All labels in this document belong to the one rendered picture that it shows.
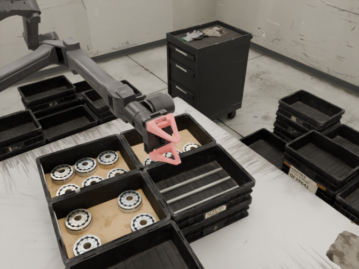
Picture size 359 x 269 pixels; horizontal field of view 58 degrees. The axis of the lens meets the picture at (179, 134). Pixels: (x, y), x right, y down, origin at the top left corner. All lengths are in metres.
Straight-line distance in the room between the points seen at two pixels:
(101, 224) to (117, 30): 3.59
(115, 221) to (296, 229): 0.79
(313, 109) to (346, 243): 1.45
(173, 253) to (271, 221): 0.52
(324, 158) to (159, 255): 1.42
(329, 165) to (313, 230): 0.78
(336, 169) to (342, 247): 0.80
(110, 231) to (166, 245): 0.23
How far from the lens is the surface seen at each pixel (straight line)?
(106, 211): 1.42
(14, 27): 4.25
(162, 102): 0.83
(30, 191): 1.80
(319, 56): 4.44
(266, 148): 2.65
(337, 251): 1.57
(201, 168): 1.57
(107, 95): 0.90
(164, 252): 1.28
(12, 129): 2.68
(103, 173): 1.59
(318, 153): 2.36
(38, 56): 1.17
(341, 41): 4.26
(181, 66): 2.89
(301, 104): 2.86
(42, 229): 1.62
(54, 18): 4.33
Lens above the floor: 1.91
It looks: 37 degrees down
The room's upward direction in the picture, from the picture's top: straight up
